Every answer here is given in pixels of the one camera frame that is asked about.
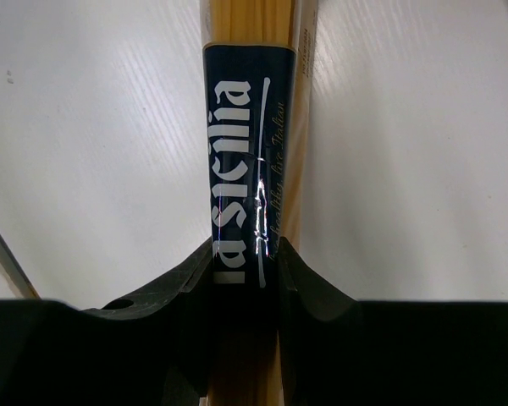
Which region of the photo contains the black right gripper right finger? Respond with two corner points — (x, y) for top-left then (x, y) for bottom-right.
(278, 240), (508, 405)

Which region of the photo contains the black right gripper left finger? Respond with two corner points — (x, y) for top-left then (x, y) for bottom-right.
(0, 242), (212, 405)

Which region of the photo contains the dark blue spaghetti packet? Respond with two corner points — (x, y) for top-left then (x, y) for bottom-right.
(201, 1), (318, 405)

